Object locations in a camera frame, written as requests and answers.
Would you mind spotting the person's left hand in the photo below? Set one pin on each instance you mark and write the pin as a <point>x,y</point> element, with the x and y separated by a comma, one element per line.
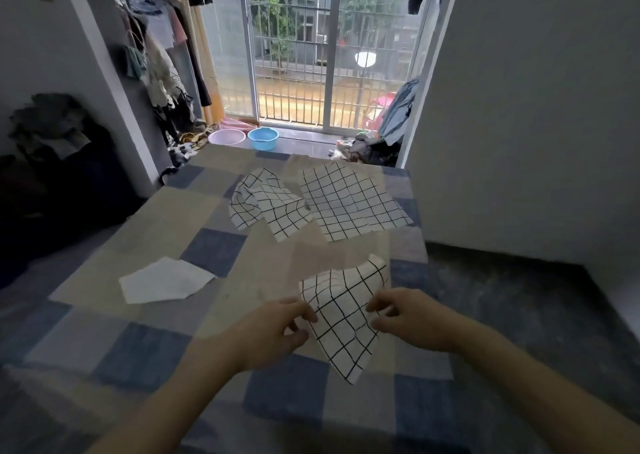
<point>265,334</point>

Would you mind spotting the person's right hand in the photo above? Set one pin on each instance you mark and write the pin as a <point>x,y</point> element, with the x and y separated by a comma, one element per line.
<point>420,319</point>

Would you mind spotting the white black-grid cloth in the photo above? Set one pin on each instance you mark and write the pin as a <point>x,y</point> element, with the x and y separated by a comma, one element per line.
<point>270,204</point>
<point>350,204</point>
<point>342,319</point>

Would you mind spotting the plain white cloth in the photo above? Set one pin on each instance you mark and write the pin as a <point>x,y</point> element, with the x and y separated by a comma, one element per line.
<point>165,281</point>

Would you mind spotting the person's right forearm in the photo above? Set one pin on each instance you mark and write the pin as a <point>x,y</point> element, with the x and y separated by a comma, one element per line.
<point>550,398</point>

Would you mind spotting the person's left forearm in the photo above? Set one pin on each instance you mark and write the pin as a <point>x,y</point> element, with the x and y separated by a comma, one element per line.
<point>170,408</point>

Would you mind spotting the blue beige patchwork tablecloth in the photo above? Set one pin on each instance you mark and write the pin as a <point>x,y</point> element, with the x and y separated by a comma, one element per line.
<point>150,219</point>

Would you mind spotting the dark clothes heap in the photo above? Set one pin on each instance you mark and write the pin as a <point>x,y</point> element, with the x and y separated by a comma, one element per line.
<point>370,151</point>

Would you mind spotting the blue plastic basin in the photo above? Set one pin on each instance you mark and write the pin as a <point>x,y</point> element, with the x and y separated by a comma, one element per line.
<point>263,139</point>

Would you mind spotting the pale pink plastic basin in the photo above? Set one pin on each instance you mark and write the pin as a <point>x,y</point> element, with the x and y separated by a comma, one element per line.
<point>226,137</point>

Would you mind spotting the pile of shoes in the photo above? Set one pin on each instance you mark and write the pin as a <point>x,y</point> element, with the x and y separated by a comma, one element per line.
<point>187,144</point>

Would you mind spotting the blue-grey hanging garment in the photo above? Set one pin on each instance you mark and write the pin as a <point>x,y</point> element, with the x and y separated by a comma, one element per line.
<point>397,114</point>

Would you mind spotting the bright pink plastic basin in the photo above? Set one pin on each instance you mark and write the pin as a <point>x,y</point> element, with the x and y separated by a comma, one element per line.
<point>237,124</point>

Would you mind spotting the pink red vehicle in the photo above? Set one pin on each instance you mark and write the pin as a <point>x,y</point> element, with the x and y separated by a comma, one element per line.
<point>377,111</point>

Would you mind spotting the beige curtain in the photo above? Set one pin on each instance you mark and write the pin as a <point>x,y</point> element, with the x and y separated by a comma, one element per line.
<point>214,104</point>

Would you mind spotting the black luggage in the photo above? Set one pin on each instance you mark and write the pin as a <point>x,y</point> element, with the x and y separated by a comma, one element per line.
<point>75,194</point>

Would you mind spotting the metal security grille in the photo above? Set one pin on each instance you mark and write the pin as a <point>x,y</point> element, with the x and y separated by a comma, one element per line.
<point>295,84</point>

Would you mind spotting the glass sliding door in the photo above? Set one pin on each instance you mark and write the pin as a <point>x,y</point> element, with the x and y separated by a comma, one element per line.
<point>331,69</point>

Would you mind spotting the white globe street lamp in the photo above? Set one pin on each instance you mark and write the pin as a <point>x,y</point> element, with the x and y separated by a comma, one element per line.
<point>365,59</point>

